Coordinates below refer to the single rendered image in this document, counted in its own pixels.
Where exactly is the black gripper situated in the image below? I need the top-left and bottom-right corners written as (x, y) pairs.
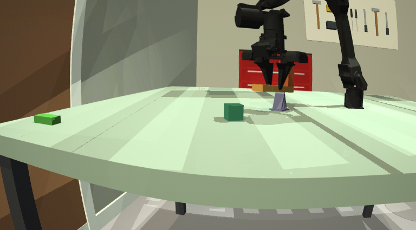
top-left (242, 29), bottom-right (308, 90)

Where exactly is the green cube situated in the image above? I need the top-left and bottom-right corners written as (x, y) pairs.
top-left (224, 103), bottom-right (244, 121)

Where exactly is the green rectangular block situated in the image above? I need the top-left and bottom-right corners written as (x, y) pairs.
top-left (34, 113), bottom-right (61, 126)

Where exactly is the orange bar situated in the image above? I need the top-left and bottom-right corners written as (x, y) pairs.
top-left (252, 66), bottom-right (295, 93)

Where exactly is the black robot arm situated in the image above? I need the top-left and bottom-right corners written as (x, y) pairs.
top-left (235, 0), bottom-right (367, 109)

